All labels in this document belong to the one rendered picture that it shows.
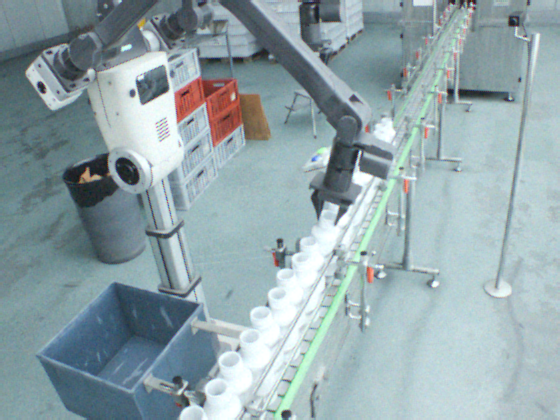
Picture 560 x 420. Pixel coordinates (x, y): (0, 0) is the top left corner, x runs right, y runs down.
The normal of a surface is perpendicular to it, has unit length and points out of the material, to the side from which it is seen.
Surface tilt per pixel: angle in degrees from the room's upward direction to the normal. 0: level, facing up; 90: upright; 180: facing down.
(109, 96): 90
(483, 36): 90
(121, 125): 101
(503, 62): 90
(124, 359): 0
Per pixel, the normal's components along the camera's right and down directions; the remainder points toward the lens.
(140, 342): -0.11, -0.87
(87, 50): -0.40, 0.49
